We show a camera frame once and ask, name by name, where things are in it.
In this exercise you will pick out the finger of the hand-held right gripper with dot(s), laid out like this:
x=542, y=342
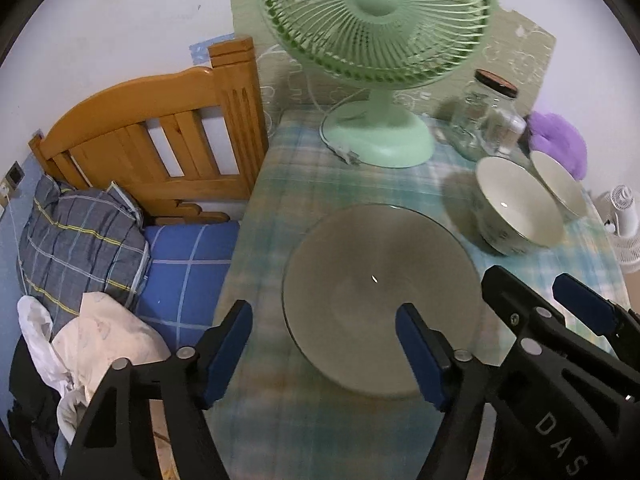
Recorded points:
x=510, y=290
x=582, y=300

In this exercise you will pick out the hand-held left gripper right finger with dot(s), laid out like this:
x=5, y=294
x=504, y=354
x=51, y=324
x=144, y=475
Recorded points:
x=422, y=360

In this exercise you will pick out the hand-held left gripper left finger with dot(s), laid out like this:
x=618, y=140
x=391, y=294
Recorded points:
x=225, y=355

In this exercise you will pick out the floral ceramic bowl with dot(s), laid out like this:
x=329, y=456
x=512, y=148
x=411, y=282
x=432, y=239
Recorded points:
x=560, y=180
x=360, y=270
x=520, y=210

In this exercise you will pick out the white standing fan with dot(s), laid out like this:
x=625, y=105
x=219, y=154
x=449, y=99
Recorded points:
x=625, y=230

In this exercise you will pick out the blue checked bedsheet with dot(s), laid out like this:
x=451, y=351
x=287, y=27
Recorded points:
x=190, y=280

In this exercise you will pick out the cream crumpled cloth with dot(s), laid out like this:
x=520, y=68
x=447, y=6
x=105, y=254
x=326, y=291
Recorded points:
x=105, y=340

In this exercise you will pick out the clear cotton swab container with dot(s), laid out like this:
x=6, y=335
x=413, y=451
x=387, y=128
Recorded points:
x=505, y=135

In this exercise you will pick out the purple plush toy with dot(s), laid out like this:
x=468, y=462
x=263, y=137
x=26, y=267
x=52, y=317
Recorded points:
x=555, y=135

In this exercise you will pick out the plaid tablecloth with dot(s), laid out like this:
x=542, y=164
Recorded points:
x=295, y=180

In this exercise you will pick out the grey plaid pillow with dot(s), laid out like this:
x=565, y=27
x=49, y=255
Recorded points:
x=75, y=240

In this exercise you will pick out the white crumpled cloth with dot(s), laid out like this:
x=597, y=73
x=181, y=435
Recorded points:
x=35, y=320

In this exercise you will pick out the dark clothes pile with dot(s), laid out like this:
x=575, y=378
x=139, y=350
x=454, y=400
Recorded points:
x=30, y=410

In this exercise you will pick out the green printed board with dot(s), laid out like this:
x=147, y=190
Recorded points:
x=520, y=55

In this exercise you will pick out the wooden bed headboard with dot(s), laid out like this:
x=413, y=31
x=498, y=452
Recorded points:
x=115, y=140

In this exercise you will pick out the white wall socket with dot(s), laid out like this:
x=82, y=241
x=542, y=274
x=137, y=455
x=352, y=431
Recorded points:
x=4, y=192

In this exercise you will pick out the grey wall switch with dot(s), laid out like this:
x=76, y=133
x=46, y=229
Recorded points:
x=15, y=175

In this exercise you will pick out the blue wall sticker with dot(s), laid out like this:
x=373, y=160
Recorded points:
x=210, y=49

